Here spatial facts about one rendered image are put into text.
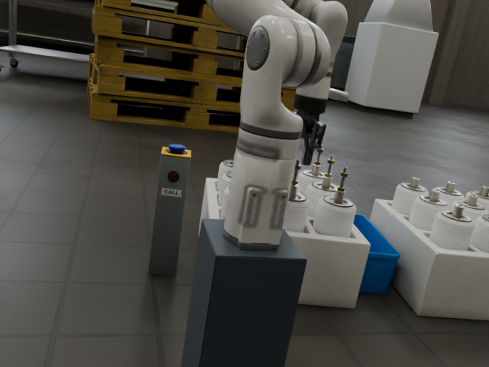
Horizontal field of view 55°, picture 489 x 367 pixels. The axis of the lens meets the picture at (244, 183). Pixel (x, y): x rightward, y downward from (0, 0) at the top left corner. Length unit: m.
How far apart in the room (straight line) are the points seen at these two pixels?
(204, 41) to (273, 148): 2.43
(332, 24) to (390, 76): 5.03
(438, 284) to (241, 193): 0.73
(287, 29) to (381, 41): 5.34
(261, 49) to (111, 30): 2.37
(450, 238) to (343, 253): 0.29
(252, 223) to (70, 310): 0.53
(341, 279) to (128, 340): 0.52
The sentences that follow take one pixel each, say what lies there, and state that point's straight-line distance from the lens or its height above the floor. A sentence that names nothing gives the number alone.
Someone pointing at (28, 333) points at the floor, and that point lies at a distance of 1.03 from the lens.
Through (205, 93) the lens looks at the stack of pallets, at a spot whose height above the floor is 0.23.
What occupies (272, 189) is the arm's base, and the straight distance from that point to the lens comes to 0.68.
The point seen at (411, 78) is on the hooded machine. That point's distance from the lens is 6.21.
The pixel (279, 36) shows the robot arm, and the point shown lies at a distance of 0.64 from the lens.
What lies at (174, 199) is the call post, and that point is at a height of 0.21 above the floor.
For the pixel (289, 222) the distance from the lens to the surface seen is 1.13.
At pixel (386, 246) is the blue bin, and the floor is 0.11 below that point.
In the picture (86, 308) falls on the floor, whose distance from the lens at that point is 1.09.
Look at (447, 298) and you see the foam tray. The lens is 1.33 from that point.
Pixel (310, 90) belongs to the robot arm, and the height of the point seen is 0.51.
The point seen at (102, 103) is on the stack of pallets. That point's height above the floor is 0.10.
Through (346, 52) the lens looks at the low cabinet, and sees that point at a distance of 6.74.
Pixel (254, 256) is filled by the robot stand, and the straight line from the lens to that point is 0.69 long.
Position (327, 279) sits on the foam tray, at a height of 0.08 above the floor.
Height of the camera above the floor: 0.59
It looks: 17 degrees down
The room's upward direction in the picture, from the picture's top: 9 degrees clockwise
